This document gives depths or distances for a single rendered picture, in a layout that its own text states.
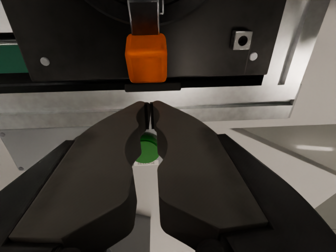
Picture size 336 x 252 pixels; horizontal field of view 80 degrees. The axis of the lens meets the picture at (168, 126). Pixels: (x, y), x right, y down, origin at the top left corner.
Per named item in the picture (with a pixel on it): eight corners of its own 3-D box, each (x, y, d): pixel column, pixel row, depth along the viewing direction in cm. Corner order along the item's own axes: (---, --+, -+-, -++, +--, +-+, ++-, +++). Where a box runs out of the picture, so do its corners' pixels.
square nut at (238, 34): (245, 47, 19) (249, 49, 19) (229, 48, 19) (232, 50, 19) (249, 29, 19) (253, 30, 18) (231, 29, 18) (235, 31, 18)
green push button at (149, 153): (160, 153, 28) (160, 163, 27) (131, 155, 28) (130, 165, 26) (159, 130, 26) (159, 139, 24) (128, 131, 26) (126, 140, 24)
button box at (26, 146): (168, 139, 34) (171, 166, 28) (39, 145, 33) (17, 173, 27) (168, 101, 30) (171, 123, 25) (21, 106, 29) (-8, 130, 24)
